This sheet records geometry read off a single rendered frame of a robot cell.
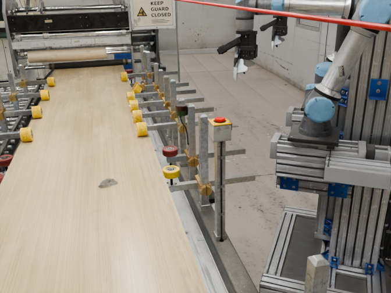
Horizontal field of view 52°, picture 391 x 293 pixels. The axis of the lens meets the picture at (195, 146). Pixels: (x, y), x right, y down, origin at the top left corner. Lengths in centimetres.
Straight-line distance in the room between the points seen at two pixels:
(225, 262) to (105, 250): 49
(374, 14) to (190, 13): 939
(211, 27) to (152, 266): 999
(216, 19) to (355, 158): 936
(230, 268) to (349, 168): 68
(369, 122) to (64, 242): 146
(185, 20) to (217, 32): 92
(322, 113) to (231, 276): 75
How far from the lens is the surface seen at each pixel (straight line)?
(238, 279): 153
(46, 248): 144
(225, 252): 165
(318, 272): 92
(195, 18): 1092
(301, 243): 260
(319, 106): 171
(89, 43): 445
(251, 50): 170
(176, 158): 210
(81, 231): 148
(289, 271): 237
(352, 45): 170
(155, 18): 443
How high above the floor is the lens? 169
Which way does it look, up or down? 22 degrees down
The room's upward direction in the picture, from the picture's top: 1 degrees counter-clockwise
